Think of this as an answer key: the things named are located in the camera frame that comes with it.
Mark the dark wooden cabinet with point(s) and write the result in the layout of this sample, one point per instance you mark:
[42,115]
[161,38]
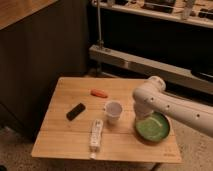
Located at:
[34,53]

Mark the black rectangular remote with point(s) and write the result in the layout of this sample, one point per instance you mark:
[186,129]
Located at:
[75,111]

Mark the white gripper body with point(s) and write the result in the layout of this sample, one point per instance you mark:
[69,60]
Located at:
[141,111]

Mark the wooden folding table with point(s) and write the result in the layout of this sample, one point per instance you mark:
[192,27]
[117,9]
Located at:
[76,103]

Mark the orange carrot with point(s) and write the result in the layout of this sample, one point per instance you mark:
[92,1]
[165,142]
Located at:
[98,93]

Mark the white plastic cup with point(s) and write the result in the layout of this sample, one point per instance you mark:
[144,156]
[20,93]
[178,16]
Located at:
[113,110]

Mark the metal shelf rack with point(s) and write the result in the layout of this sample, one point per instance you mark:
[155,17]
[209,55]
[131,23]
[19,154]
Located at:
[154,43]

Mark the green ceramic bowl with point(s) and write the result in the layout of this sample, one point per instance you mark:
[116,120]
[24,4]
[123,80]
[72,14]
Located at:
[153,128]

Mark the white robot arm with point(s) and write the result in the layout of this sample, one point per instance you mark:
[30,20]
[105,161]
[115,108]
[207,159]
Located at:
[150,97]

